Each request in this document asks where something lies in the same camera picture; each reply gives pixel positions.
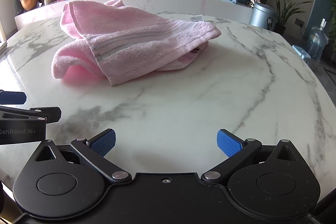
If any clear blue water jug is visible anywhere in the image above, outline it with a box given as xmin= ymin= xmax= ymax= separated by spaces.
xmin=306 ymin=18 xmax=329 ymax=62

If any green potted plant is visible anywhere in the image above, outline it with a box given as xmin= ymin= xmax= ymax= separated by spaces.
xmin=265 ymin=0 xmax=305 ymax=33

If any white marble television cabinet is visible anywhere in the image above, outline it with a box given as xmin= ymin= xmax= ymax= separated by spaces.
xmin=14 ymin=0 xmax=253 ymax=30

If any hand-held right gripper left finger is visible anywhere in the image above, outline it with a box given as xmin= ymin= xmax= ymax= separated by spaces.
xmin=35 ymin=129 xmax=132 ymax=183

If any pink towel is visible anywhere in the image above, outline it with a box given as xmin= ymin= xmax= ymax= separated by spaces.
xmin=51 ymin=0 xmax=222 ymax=86

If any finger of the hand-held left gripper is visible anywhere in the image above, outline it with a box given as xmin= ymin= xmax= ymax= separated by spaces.
xmin=0 ymin=90 xmax=27 ymax=106
xmin=0 ymin=105 xmax=62 ymax=125

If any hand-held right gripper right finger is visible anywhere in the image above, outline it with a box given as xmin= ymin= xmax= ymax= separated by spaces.
xmin=201 ymin=129 xmax=298 ymax=184

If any light blue stool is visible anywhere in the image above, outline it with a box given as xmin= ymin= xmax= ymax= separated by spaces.
xmin=292 ymin=45 xmax=313 ymax=67

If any silver trash can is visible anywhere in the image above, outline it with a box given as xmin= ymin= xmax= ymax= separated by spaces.
xmin=248 ymin=1 xmax=279 ymax=30

